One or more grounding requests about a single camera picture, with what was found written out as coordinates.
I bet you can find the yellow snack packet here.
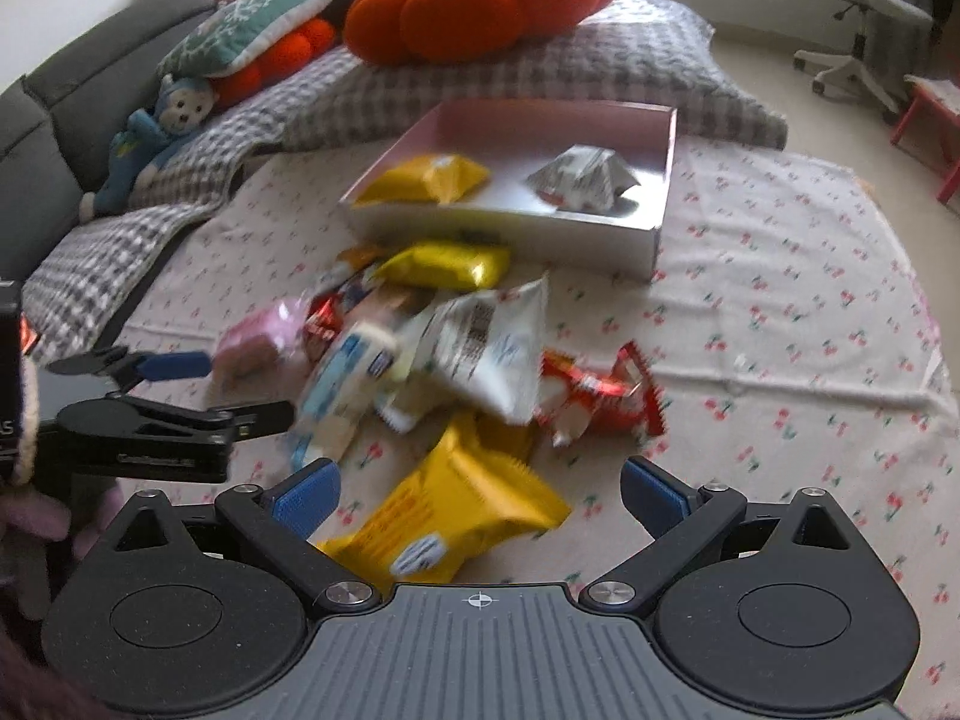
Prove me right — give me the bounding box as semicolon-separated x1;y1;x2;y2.
352;154;492;206
315;412;575;584
371;241;512;292

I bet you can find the grey gingham quilt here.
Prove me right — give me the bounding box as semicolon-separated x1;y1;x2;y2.
22;82;316;362

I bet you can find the person's left hand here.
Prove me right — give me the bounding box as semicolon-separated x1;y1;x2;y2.
0;484;125;616

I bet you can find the small orange pumpkin cushion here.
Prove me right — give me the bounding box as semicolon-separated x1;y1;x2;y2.
210;15;337;108

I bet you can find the blue and orange cracker packet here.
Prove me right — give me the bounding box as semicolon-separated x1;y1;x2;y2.
289;319;402;467

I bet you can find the silver white snack packet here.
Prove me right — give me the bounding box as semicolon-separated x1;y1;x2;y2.
525;145;643;215

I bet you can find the large orange pumpkin cushion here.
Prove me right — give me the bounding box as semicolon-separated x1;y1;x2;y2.
343;0;622;65

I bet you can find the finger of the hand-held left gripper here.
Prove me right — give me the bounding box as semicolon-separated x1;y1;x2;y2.
46;347;216;395
56;399;295;485

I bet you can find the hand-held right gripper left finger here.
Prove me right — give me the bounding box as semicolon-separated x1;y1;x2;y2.
90;457;380;616

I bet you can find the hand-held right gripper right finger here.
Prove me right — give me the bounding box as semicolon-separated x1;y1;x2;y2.
583;456;863;610

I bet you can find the dark grey sofa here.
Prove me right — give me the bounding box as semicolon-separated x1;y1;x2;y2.
0;0;218;287

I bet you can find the grey gingham pillow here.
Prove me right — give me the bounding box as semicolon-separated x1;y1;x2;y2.
281;0;790;155

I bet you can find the small red snack packet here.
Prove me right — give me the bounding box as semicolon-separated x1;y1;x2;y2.
302;291;355;361

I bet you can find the red and pink child chair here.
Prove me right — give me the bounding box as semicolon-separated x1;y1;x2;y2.
891;75;960;209

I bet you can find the blue plush toy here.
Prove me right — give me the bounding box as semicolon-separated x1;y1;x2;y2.
79;75;220;218

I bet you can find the green patterned pillow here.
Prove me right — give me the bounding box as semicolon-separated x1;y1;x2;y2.
156;0;353;80

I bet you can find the pink cardboard box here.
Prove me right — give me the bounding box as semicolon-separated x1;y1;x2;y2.
339;100;678;282

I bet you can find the pink snack packet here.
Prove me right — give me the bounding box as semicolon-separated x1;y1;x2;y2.
214;298;302;385

